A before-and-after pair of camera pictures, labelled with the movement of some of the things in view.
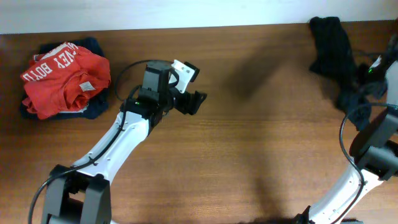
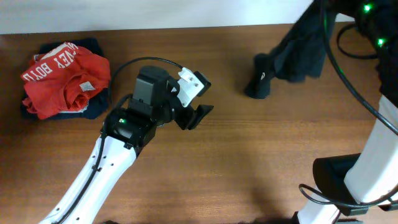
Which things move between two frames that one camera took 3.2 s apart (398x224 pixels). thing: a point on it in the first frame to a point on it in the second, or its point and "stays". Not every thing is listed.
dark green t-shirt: (336, 62) to (300, 55)
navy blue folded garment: (98, 104) stays
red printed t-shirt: (63, 79) stays
